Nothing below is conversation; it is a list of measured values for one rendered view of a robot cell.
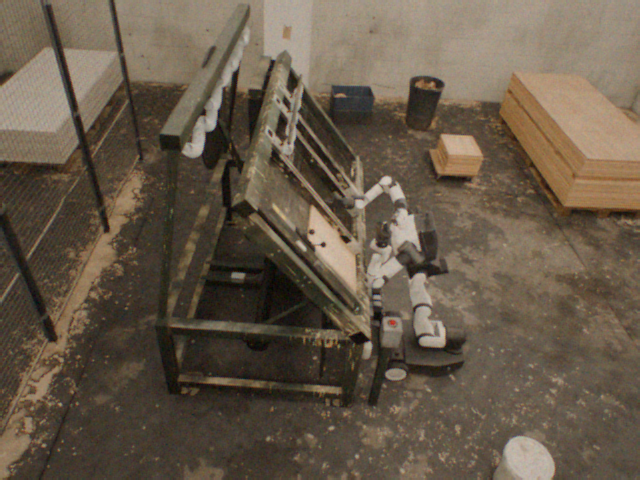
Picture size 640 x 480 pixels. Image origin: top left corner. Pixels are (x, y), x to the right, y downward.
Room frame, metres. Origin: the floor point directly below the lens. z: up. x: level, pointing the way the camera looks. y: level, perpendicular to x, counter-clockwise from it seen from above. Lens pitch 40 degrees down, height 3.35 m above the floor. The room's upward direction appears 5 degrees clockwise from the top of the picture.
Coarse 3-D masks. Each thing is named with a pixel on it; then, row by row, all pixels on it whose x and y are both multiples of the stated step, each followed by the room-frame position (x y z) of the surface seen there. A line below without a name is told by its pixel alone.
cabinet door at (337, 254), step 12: (312, 216) 2.65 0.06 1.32; (312, 228) 2.53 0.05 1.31; (324, 228) 2.68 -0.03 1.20; (312, 240) 2.42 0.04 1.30; (324, 240) 2.55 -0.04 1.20; (336, 240) 2.70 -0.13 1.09; (324, 252) 2.43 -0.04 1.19; (336, 252) 2.57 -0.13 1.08; (348, 252) 2.71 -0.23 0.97; (336, 264) 2.45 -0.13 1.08; (348, 264) 2.59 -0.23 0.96; (348, 276) 2.46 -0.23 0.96
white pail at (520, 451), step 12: (516, 444) 1.69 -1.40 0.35; (528, 444) 1.68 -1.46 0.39; (540, 444) 1.70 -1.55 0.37; (504, 456) 1.61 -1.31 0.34; (516, 456) 1.61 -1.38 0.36; (528, 456) 1.61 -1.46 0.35; (540, 456) 1.62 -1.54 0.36; (504, 468) 1.57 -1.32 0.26; (516, 468) 1.53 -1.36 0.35; (528, 468) 1.54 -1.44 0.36; (540, 468) 1.54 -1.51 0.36; (552, 468) 1.55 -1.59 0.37
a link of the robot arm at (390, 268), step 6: (384, 264) 2.35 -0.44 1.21; (390, 264) 2.32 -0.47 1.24; (396, 264) 2.31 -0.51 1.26; (384, 270) 2.30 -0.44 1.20; (390, 270) 2.30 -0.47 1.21; (396, 270) 2.30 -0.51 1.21; (384, 276) 2.28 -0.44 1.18; (390, 276) 2.29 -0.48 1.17; (372, 282) 2.24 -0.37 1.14; (378, 282) 2.24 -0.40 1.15; (384, 282) 2.27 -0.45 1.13
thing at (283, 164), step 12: (276, 144) 2.75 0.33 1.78; (276, 156) 2.77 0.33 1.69; (288, 168) 2.77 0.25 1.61; (300, 180) 2.77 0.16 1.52; (300, 192) 2.77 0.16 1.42; (312, 192) 2.80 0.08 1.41; (312, 204) 2.77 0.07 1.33; (324, 204) 2.82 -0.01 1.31; (324, 216) 2.77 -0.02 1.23; (336, 228) 2.77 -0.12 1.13; (348, 240) 2.78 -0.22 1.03; (360, 252) 2.77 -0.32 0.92
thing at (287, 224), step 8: (272, 208) 2.28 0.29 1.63; (272, 216) 2.28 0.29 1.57; (280, 216) 2.28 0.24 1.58; (288, 224) 2.28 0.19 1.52; (288, 232) 2.28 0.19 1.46; (296, 240) 2.28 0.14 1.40; (312, 256) 2.28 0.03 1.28; (320, 256) 2.31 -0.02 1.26; (328, 264) 2.32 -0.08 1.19; (328, 272) 2.29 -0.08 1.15; (336, 272) 2.33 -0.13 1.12; (336, 280) 2.29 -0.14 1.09; (344, 280) 2.34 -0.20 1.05; (344, 288) 2.29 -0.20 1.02; (352, 296) 2.29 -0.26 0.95
